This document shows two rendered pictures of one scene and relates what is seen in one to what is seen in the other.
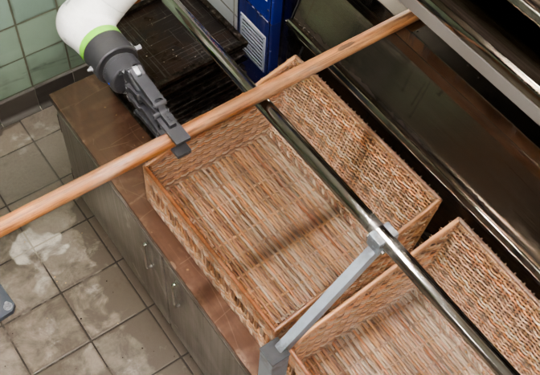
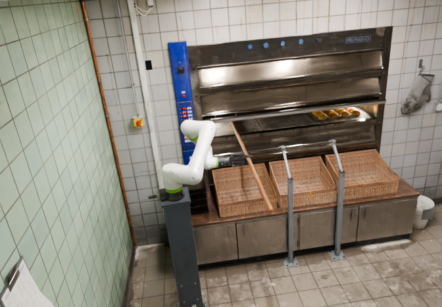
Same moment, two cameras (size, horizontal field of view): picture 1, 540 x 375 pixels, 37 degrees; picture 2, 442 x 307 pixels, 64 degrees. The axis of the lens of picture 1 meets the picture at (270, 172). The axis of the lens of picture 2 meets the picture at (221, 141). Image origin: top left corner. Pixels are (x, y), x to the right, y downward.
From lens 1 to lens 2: 2.63 m
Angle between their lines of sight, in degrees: 52
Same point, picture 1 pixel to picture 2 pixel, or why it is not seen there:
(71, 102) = not seen: hidden behind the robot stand
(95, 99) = not seen: hidden behind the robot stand
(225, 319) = (262, 213)
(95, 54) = (221, 160)
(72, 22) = (210, 160)
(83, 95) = not seen: hidden behind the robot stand
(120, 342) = (233, 278)
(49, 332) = (218, 294)
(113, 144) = (198, 219)
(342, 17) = (220, 150)
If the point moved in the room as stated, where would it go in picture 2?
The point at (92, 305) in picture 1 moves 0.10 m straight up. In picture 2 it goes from (216, 282) to (215, 273)
